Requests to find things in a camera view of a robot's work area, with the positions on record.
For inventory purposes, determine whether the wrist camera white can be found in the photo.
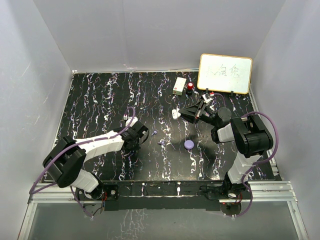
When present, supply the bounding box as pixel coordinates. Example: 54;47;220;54
123;114;138;127
201;92;214;104

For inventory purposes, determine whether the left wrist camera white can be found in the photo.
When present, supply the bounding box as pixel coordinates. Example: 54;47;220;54
123;114;138;127

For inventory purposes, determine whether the white whiteboard yellow frame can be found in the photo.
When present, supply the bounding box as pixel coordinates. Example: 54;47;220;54
197;53;253;95

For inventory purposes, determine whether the purple round earbud case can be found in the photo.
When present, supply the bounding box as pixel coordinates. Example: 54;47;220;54
184;139;195;150

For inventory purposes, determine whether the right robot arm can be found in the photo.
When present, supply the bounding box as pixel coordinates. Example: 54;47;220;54
171;99;274;199

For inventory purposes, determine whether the white cardboard box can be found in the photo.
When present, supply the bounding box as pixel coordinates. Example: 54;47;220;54
172;77;187;96

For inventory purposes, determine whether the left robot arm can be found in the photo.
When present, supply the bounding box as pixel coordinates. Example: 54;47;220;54
42;120;149;200

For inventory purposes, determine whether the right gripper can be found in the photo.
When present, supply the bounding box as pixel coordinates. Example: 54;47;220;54
178;99;219;127

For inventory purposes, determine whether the red emergency stop button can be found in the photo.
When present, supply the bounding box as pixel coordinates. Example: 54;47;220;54
185;82;194;96

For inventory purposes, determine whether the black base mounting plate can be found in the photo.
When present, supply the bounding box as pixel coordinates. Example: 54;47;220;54
75;180;250;211

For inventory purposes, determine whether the aluminium frame rail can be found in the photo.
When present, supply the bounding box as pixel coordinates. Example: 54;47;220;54
18;181;309;240

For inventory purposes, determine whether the white earbud charging case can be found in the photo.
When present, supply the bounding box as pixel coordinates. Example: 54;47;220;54
171;109;181;120

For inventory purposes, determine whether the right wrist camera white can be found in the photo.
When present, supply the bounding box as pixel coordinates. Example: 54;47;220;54
201;92;214;104

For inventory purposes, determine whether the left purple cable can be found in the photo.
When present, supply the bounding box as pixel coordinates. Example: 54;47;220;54
28;106;137;217

